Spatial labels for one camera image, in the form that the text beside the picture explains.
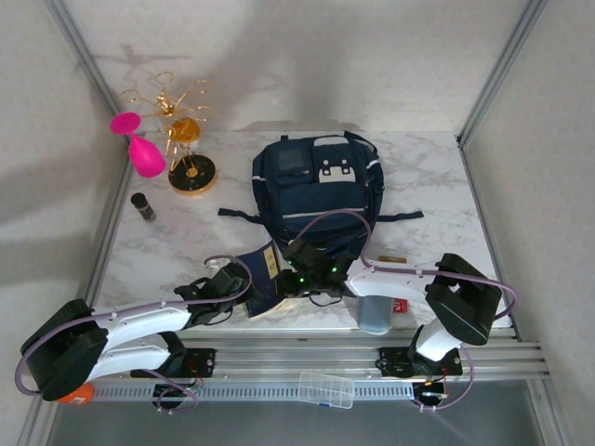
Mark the dark blue book yellow label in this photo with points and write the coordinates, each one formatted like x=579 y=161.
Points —
x=262 y=269

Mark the clear plastic organizer box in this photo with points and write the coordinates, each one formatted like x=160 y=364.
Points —
x=325 y=389

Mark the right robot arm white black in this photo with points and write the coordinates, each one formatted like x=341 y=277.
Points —
x=465 y=297

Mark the grey blue pencil case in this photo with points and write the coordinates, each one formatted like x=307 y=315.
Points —
x=373 y=318

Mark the orange plastic bottle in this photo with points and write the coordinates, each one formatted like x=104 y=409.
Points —
x=81 y=397

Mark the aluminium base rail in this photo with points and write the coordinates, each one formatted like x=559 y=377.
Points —
x=297 y=358

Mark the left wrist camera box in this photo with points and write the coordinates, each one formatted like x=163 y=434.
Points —
x=215 y=266

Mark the red flat box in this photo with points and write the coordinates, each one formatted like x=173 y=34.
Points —
x=402 y=306

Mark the small dark bottle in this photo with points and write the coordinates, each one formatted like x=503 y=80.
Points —
x=143 y=206

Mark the amber orange glass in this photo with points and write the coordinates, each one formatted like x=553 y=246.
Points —
x=186 y=131

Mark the pink plastic wine glass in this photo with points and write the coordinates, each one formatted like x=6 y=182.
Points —
x=146 y=158

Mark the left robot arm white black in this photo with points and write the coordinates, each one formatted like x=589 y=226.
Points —
x=139 y=320

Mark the black controller board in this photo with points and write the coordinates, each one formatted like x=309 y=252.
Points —
x=174 y=392
x=430 y=395

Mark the aluminium table side rail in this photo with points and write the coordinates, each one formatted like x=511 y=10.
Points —
x=475 y=186
x=118 y=186

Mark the aluminium frame post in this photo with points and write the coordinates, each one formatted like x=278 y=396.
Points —
x=83 y=51
x=500 y=69

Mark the navy blue backpack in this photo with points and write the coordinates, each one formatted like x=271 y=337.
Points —
x=321 y=195

